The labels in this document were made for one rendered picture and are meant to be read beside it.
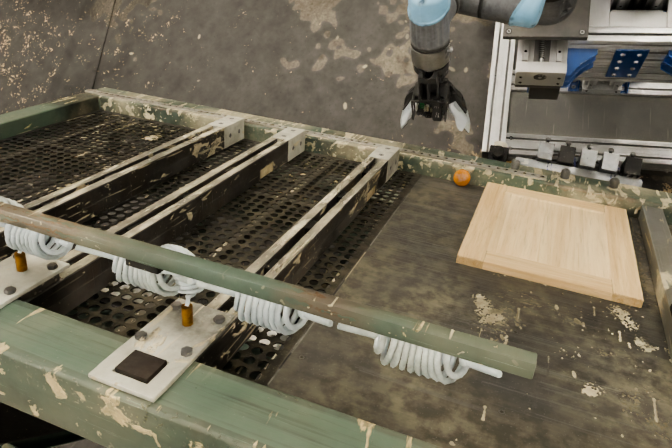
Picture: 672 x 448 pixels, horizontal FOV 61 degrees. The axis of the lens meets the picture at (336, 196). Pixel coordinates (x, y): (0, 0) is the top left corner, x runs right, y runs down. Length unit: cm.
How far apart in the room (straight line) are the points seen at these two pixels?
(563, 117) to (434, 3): 152
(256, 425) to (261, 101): 243
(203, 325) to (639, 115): 206
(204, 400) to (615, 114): 211
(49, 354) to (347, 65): 234
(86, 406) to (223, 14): 275
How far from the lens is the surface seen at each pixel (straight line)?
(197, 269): 71
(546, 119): 252
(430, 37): 111
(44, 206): 135
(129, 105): 221
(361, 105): 285
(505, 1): 116
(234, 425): 73
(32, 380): 88
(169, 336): 85
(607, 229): 158
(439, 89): 122
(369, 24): 303
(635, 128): 255
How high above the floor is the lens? 256
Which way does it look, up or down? 70 degrees down
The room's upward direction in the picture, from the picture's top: 48 degrees counter-clockwise
